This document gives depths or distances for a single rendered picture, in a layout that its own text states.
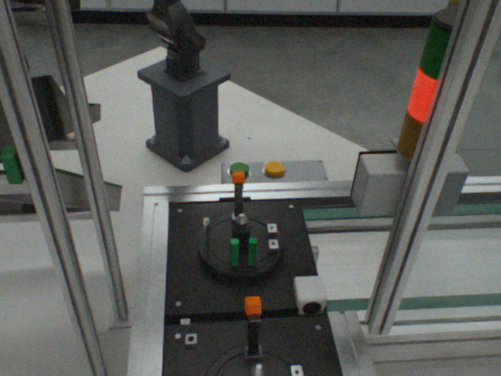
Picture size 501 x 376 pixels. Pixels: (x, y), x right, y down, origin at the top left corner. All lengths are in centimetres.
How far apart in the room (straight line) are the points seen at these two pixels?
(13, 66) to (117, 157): 85
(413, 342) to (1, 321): 66
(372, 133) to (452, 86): 239
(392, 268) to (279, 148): 64
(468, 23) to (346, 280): 53
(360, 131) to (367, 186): 230
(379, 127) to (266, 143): 175
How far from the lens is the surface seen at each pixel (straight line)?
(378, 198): 64
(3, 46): 42
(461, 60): 53
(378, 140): 288
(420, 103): 58
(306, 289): 80
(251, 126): 134
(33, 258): 106
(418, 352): 88
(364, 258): 96
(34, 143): 46
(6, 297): 102
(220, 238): 86
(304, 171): 105
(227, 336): 77
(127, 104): 144
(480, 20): 51
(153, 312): 81
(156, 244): 90
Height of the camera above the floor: 162
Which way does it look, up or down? 40 degrees down
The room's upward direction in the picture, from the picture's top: 3 degrees clockwise
